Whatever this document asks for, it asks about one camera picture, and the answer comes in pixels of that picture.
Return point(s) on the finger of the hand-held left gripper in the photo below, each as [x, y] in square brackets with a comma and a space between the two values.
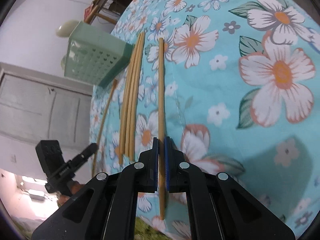
[83, 155]

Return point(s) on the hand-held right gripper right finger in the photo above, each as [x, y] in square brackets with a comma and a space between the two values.
[167, 165]

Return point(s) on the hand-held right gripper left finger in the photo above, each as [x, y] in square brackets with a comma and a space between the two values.
[156, 162]

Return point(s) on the translucent white rice spoon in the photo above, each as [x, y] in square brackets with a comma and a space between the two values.
[64, 60]

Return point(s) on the green perforated utensil holder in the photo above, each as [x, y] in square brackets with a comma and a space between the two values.
[92, 55]

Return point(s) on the pale green plastic ladle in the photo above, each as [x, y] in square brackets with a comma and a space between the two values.
[65, 28]

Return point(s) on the person's left hand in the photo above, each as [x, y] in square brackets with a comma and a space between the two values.
[72, 188]

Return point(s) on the small grey box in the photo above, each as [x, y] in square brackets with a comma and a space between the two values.
[37, 196]

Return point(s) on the grey wooden door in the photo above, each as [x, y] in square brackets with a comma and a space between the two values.
[37, 105]

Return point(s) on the floral turquoise blanket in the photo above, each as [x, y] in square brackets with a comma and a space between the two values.
[225, 130]

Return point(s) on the red bag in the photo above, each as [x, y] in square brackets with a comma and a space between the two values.
[87, 11]

